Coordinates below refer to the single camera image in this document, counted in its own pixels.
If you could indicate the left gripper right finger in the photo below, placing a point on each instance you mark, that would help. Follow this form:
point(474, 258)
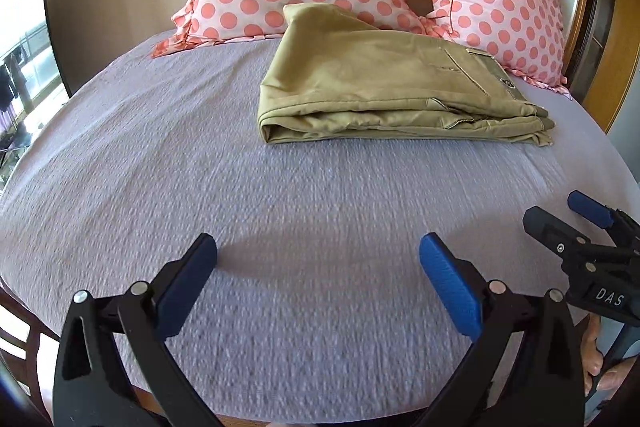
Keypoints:
point(523, 367)

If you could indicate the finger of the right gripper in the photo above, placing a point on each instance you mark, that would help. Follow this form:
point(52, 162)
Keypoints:
point(621, 228)
point(553, 233)

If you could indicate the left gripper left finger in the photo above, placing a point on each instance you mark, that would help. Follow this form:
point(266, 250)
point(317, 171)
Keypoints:
point(91, 386)

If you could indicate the khaki tan pants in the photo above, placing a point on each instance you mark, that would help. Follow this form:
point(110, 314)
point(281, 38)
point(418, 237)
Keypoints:
point(336, 77)

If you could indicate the person's right hand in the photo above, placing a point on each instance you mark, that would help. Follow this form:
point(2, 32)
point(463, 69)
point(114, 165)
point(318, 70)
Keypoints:
point(592, 361)

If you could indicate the lavender bed sheet mattress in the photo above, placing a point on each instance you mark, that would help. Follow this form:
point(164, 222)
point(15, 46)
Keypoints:
point(318, 311)

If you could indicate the glass balcony window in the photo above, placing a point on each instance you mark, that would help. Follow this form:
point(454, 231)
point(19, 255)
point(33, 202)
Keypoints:
point(32, 88)

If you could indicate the wooden door frame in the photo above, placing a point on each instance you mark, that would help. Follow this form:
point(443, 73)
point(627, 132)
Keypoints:
point(600, 21)

